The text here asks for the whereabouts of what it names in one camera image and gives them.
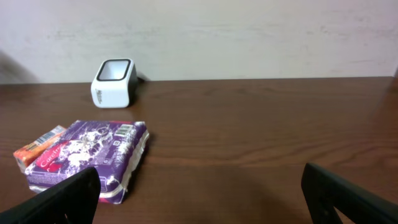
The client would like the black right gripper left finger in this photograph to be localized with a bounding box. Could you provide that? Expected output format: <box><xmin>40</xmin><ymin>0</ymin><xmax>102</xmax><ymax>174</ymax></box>
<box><xmin>1</xmin><ymin>167</ymin><xmax>101</xmax><ymax>224</ymax></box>

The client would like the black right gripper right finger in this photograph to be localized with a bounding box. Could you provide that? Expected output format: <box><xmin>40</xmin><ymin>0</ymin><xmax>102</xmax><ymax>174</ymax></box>
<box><xmin>301</xmin><ymin>163</ymin><xmax>397</xmax><ymax>223</ymax></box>

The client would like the purple sanitary pad pack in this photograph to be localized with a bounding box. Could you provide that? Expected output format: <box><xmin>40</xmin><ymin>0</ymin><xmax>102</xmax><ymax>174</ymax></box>
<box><xmin>25</xmin><ymin>120</ymin><xmax>150</xmax><ymax>204</ymax></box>

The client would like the orange juice carton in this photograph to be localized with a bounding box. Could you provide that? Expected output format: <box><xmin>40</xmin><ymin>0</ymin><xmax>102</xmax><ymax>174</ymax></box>
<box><xmin>13</xmin><ymin>125</ymin><xmax>66</xmax><ymax>173</ymax></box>

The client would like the white barcode scanner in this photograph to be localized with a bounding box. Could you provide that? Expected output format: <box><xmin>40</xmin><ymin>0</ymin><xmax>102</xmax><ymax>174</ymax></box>
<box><xmin>90</xmin><ymin>58</ymin><xmax>138</xmax><ymax>108</ymax></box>

